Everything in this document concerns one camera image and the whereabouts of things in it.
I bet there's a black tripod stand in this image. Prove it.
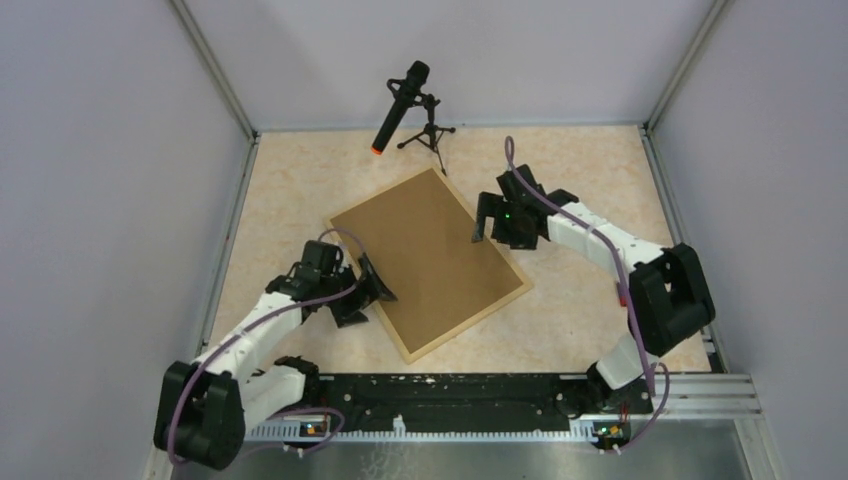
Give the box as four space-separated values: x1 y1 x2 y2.
396 94 456 176

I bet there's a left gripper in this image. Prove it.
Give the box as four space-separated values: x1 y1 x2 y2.
320 254 396 327

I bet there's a brown backing board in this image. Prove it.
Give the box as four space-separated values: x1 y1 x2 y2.
329 169 525 356

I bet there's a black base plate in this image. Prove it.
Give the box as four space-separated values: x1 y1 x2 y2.
264 372 654 435

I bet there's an aluminium rail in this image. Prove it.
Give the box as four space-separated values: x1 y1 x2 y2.
244 374 761 445

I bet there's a black microphone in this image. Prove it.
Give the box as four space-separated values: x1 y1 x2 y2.
371 60 430 155

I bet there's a wooden picture frame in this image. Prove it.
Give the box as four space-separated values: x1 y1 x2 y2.
322 166 535 366

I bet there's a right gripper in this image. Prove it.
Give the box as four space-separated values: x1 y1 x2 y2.
471 192 537 252

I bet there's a red blue block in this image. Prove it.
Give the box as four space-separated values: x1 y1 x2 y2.
617 282 630 307

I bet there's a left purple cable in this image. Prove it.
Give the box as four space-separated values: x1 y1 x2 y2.
165 228 369 468

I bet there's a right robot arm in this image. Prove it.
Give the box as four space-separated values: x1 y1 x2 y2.
471 165 716 412

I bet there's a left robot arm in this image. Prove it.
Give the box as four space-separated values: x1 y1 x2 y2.
153 233 397 471

